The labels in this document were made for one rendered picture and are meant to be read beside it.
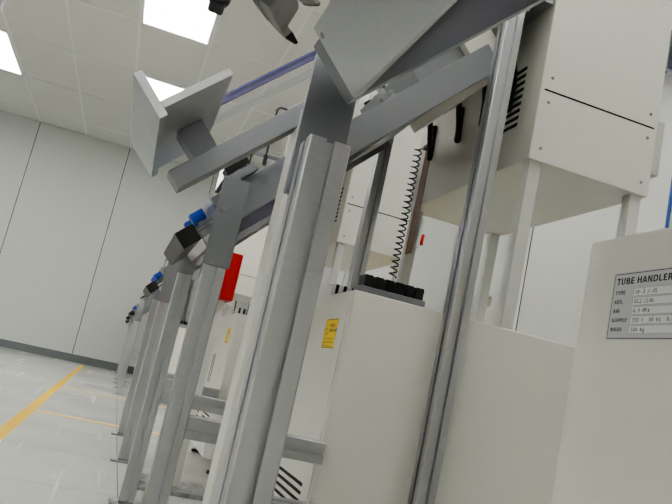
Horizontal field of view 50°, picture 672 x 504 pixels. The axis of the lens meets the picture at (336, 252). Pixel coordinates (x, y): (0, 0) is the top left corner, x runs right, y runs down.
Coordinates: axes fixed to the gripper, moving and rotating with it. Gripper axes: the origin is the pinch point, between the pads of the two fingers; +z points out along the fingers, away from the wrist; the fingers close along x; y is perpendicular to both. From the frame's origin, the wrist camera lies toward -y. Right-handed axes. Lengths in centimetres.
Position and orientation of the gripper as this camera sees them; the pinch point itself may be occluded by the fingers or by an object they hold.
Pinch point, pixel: (304, 29)
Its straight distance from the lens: 119.9
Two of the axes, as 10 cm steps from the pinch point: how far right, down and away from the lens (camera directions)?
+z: 6.9, 7.1, 1.2
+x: -2.8, 1.1, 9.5
